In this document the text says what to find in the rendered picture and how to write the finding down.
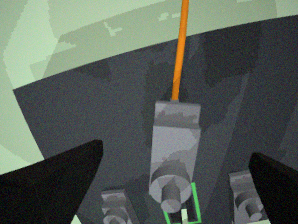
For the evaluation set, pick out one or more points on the grey micro servo with orange cable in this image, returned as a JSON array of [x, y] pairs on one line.
[[175, 138]]

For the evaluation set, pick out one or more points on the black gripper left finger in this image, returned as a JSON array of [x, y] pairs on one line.
[[49, 192]]

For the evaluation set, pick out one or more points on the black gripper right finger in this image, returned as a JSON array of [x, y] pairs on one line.
[[277, 187]]

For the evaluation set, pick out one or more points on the dark grey flat deck plate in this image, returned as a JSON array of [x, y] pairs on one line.
[[245, 79]]

